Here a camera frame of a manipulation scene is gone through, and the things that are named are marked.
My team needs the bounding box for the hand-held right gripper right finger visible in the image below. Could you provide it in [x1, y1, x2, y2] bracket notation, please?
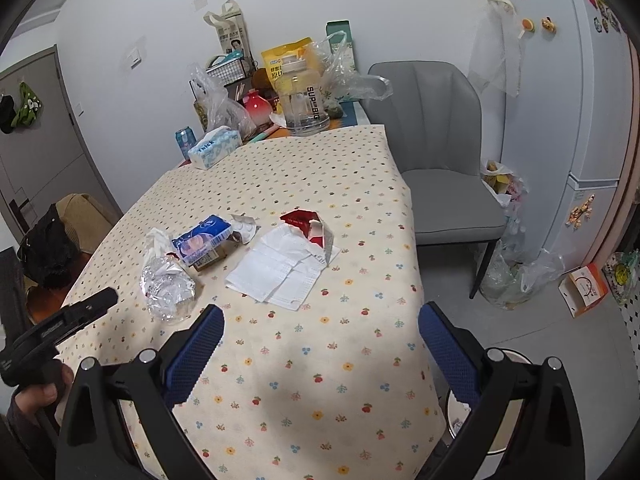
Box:
[418, 302, 586, 480]

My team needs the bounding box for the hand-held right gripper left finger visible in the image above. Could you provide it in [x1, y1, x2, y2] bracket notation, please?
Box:
[55, 304, 226, 480]

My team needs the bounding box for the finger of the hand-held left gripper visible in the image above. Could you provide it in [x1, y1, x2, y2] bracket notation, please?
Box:
[62, 287, 119, 322]

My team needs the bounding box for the beige waste bin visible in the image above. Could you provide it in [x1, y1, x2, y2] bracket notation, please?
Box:
[440, 347, 533, 456]

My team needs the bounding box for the clear plastic wrap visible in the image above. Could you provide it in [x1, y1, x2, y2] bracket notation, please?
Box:
[141, 255, 198, 323]

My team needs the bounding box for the white tissue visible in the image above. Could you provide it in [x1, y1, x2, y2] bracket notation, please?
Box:
[144, 227, 173, 266]

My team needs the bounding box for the small brown carton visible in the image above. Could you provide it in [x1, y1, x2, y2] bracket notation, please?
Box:
[192, 240, 236, 273]

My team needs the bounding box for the white paper receipt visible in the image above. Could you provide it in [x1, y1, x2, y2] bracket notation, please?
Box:
[225, 222, 342, 310]

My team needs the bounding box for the silver blister pack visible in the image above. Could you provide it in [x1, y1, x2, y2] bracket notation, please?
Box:
[229, 212, 258, 246]

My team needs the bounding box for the torn red white box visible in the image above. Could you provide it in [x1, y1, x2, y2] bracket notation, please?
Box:
[280, 206, 335, 266]

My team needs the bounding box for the person's left forearm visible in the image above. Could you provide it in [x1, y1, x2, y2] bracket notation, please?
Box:
[0, 400, 63, 480]

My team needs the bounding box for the person's left hand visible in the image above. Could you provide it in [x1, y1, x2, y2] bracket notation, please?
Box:
[12, 362, 75, 411]

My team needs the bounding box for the black bag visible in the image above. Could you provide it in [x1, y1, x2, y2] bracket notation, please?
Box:
[17, 203, 93, 291]

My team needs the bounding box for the tan chair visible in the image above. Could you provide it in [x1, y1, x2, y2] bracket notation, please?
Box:
[52, 192, 123, 261]

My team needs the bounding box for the clear bag of plastic bottles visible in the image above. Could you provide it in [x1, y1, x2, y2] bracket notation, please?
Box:
[479, 210, 566, 311]

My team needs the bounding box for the grey door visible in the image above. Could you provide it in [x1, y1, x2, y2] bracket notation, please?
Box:
[0, 45, 121, 261]

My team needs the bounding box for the orange white cardboard box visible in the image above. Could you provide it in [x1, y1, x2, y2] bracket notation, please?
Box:
[557, 262, 611, 318]

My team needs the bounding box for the white bag with yellow packets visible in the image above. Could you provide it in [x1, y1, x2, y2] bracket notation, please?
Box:
[480, 157, 528, 206]

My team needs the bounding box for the blue drink can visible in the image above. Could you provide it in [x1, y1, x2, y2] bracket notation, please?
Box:
[175, 127, 197, 161]

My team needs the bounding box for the cluster of figure fridge magnets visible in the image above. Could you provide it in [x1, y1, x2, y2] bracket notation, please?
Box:
[565, 194, 597, 231]

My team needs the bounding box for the yellow smiley plastic bag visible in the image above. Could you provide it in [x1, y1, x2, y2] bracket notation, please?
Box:
[602, 250, 640, 308]

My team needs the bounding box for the floral tablecloth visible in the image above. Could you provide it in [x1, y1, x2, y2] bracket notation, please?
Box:
[55, 125, 446, 480]

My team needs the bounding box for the blue white tissue pack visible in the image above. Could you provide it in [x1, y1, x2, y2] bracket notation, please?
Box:
[187, 126, 242, 170]

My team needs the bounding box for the black hanging cloth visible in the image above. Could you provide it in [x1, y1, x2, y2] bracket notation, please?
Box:
[0, 94, 18, 135]

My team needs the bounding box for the green hanging mitt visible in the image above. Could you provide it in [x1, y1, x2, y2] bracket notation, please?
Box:
[11, 81, 45, 128]

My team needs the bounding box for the grey upholstered chair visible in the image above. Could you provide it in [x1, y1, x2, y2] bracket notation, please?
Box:
[367, 60, 508, 301]

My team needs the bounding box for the red pink vase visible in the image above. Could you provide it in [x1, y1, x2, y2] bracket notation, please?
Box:
[242, 89, 275, 128]

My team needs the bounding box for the white fridge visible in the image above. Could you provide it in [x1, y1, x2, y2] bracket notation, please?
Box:
[480, 0, 636, 271]

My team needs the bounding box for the clear large water jug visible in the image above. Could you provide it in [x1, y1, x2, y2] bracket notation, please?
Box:
[274, 57, 331, 136]

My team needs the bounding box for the white mesh bag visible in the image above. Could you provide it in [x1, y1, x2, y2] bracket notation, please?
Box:
[467, 0, 523, 98]

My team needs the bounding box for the yellow snack bag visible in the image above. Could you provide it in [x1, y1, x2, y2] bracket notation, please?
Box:
[261, 36, 315, 91]

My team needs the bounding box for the white printed tote bag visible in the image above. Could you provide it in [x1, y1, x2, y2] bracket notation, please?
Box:
[202, 0, 251, 61]

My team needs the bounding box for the green white carton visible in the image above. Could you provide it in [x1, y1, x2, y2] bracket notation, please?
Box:
[326, 19, 358, 73]

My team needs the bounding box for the row of colourful fridge magnets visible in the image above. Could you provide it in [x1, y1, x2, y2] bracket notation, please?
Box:
[582, 0, 623, 36]

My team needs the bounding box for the black wire basket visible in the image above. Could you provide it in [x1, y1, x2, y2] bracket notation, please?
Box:
[205, 52, 258, 91]

